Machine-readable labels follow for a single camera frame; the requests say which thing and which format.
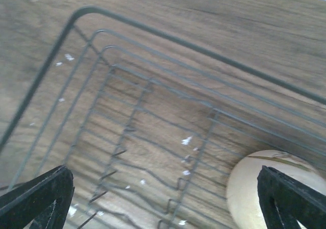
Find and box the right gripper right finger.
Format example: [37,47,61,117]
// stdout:
[257,165,325,228]

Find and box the cream ceramic bowl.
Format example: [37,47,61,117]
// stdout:
[226,150,325,228]

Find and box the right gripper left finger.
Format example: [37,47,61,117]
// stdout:
[1,165,74,228]

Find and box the grey wire dish rack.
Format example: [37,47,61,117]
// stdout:
[1,6,325,228]

